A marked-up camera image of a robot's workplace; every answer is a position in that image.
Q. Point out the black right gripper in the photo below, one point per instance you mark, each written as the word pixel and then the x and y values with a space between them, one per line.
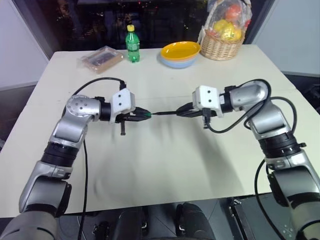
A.
pixel 197 113

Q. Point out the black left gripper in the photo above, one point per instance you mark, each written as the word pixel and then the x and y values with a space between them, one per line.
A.
pixel 130 117

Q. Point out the green marker cap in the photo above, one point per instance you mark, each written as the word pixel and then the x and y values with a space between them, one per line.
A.
pixel 148 114

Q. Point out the thin black marker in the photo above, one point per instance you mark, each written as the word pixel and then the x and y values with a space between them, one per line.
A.
pixel 165 113

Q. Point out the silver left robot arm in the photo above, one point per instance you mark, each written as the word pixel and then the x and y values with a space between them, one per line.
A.
pixel 75 107

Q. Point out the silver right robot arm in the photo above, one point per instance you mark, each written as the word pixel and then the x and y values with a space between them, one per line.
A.
pixel 270 117

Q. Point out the light blue bowl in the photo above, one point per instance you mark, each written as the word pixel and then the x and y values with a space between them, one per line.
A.
pixel 177 65

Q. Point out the pink bowl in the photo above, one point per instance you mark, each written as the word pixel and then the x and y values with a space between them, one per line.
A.
pixel 193 59

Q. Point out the yellow bowl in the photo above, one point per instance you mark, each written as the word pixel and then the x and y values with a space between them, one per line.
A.
pixel 180 51

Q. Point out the green plastic bottle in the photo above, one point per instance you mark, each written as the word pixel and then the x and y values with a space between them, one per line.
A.
pixel 132 47

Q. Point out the clear plastic box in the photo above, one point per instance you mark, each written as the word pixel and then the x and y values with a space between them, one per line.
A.
pixel 101 60

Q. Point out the wicker basket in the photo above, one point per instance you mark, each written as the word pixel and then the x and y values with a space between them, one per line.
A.
pixel 220 48

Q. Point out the yellow fruit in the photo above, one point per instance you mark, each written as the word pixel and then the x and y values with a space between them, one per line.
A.
pixel 233 33
pixel 221 25

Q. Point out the dark window pane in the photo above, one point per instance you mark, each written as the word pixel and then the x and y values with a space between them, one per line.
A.
pixel 100 20

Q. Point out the orange fruit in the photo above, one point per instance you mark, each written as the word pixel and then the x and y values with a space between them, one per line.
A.
pixel 233 10

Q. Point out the black flat box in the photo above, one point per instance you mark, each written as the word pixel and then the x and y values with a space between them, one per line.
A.
pixel 252 217

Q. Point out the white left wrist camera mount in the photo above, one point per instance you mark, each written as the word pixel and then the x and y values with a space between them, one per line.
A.
pixel 122 102

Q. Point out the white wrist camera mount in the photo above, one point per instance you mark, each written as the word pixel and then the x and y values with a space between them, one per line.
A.
pixel 122 102
pixel 206 96

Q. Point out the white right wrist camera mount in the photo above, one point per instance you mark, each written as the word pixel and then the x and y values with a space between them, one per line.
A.
pixel 206 96

